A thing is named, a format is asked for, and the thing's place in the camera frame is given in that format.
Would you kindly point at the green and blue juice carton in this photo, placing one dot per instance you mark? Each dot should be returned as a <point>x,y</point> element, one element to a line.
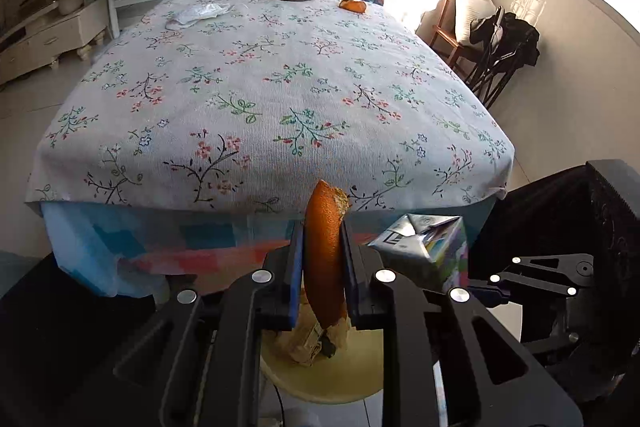
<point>430,247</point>

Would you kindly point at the black folding chair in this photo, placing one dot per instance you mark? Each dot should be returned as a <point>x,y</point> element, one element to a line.
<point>492,77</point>

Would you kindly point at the white floral tablecloth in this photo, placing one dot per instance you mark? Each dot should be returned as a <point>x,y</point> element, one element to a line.
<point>250,72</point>

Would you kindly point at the wooden chair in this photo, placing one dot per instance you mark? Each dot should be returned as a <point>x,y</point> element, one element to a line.
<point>442,34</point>

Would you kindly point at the black jacket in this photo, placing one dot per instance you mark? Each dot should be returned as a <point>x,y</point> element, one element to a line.
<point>520,37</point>

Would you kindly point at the white pillow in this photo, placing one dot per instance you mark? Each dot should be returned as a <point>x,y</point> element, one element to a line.
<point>470,7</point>

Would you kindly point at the curled orange peel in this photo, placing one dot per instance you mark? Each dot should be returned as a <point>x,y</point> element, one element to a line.
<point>354,6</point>

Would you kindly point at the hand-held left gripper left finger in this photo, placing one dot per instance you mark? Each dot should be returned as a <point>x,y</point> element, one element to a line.
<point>295,277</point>

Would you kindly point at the long orange peel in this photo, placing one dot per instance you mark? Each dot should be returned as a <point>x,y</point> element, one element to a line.
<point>322,257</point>

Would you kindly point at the yellow bin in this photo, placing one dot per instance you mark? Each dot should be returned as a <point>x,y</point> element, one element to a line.
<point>325,382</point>

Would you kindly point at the pastel checked undercloth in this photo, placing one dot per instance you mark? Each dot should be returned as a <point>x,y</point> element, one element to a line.
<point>150,242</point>

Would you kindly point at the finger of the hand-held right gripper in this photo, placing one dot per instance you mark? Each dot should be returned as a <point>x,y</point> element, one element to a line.
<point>545,279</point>

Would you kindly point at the white low cabinet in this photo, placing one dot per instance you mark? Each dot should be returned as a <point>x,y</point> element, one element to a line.
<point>45,39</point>

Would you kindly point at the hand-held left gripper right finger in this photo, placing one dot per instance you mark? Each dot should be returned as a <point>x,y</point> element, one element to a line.
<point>347,272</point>

